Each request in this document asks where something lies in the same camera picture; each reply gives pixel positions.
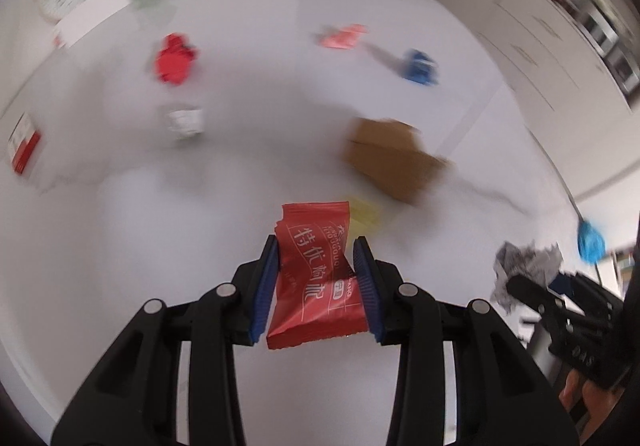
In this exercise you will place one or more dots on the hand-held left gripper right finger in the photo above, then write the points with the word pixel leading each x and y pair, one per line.
pixel 367 296

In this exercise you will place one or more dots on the crushed brown cardboard box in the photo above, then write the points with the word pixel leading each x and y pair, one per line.
pixel 392 160

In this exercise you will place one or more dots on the silver foil wrapper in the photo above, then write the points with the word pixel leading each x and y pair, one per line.
pixel 525 261

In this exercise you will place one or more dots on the yellow wrapper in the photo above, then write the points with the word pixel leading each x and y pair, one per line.
pixel 365 215

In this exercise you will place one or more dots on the white crumpled paper ball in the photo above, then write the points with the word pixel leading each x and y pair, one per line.
pixel 186 121

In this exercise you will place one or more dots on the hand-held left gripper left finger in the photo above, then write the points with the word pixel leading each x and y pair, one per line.
pixel 265 288

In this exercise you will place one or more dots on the pink crumpled paper ball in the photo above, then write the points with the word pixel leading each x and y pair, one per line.
pixel 342 36

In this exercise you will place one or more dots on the blue crumpled paper ball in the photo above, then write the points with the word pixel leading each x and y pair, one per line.
pixel 420 67

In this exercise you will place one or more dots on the red crumpled paper ball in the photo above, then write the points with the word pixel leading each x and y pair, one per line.
pixel 174 59

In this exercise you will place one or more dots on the red snack packet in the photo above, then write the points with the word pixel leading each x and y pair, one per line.
pixel 312 276

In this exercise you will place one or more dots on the blue bag on floor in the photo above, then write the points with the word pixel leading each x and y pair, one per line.
pixel 591 241

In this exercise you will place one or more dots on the beige drawer cabinet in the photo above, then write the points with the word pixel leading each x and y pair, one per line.
pixel 555 35

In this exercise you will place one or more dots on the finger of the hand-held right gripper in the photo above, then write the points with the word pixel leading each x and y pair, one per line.
pixel 582 291
pixel 532 293

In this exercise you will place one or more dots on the red and white box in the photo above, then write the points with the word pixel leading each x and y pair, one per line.
pixel 23 145

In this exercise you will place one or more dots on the person's right hand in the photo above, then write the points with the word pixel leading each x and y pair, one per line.
pixel 580 393

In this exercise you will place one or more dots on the white card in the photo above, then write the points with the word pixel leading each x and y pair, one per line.
pixel 87 25

